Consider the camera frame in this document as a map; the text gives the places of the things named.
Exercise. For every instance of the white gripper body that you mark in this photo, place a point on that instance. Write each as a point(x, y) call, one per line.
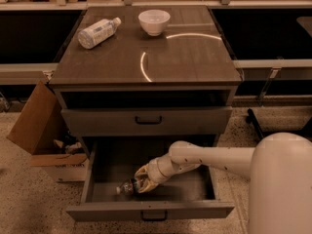
point(158, 173)

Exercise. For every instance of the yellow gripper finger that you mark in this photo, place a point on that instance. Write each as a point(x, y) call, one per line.
point(146, 185)
point(142, 173)

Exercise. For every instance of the clear plastic water bottle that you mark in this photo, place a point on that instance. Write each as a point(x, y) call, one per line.
point(129, 187)

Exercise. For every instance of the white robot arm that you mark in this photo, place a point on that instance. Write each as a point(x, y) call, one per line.
point(279, 169)

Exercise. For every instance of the open grey middle drawer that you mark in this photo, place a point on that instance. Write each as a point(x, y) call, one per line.
point(115, 160)

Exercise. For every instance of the closed grey upper drawer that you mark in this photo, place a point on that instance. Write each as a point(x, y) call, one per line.
point(117, 123)

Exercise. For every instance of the grey drawer cabinet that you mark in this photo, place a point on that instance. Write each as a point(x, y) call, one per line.
point(187, 66)

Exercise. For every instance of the white labelled plastic bottle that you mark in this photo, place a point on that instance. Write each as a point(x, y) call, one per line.
point(98, 32)

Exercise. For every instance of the black wheeled stand leg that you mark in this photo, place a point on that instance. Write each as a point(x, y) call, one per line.
point(251, 119)

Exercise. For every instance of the brown cardboard box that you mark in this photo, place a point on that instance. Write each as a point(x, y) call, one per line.
point(40, 131)

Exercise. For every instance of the white bowl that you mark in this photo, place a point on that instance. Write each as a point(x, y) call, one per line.
point(154, 22)

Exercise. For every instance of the black middle drawer handle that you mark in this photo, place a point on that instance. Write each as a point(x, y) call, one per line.
point(149, 216)

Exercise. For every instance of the black drawer handle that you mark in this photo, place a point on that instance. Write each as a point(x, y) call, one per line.
point(148, 121)
point(149, 216)

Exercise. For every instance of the black upper drawer handle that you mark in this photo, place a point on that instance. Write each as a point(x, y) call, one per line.
point(148, 121)

